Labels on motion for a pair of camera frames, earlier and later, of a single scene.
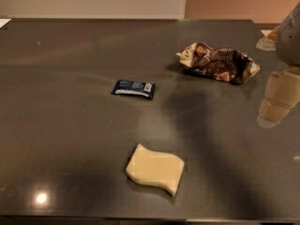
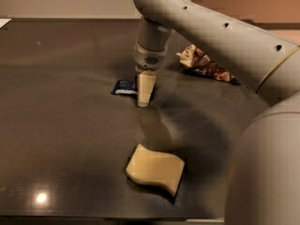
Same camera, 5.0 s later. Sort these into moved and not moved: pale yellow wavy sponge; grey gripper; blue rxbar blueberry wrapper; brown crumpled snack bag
Moved: grey gripper
Not moved: pale yellow wavy sponge; brown crumpled snack bag; blue rxbar blueberry wrapper
